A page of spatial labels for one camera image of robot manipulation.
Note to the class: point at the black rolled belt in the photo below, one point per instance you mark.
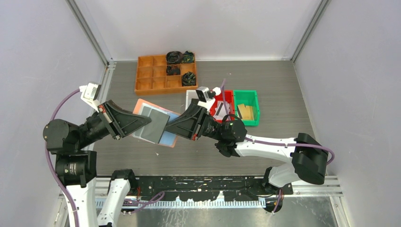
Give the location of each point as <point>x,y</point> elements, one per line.
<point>188,57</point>
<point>188,79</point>
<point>174,57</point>
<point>172,70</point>

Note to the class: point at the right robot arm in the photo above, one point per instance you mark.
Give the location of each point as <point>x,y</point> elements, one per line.
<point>303,157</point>

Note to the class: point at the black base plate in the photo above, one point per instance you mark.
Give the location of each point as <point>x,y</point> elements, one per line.
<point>197,188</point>

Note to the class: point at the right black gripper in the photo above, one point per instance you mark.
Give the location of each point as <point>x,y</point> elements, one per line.
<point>187,124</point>

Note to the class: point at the orange compartment tray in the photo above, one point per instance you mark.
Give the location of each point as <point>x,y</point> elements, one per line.
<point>151,78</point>

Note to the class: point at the tan leather card holder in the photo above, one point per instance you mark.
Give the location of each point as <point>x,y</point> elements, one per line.
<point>143,108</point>

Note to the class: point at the green bin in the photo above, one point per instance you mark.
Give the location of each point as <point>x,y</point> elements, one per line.
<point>248,97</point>

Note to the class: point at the gold cards in green bin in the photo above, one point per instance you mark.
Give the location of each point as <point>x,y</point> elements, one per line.
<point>245,112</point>

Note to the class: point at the black rolled belt middle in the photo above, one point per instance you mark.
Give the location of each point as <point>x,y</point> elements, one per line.
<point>172,70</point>

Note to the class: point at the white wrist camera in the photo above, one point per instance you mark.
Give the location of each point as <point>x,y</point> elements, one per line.
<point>89,94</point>
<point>206,97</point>

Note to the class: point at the black rolled belt top left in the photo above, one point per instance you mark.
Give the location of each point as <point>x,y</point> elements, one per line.
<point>174,57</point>

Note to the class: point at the black rolled belt lower right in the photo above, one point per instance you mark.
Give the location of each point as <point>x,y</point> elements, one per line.
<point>188,79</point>

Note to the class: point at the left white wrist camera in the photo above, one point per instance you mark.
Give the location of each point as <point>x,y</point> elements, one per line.
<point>89,94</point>

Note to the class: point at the white cards in red bin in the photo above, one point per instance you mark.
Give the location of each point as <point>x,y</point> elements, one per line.
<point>222,109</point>

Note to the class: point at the white bin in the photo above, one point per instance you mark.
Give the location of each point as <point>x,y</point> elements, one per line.
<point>191,97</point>

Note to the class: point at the red bin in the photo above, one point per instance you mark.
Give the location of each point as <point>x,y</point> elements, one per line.
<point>229,97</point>

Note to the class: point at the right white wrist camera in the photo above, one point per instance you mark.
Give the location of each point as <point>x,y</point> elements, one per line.
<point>206,97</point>

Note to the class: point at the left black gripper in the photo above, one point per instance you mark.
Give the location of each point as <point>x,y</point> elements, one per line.
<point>118,120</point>

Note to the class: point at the black rolled belt top right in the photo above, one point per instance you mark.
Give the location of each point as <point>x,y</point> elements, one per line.
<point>188,57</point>

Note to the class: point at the dark grey credit card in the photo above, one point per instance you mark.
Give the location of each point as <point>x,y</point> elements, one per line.
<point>154,130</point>

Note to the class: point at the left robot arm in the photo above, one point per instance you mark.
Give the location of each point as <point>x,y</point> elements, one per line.
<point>75,166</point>

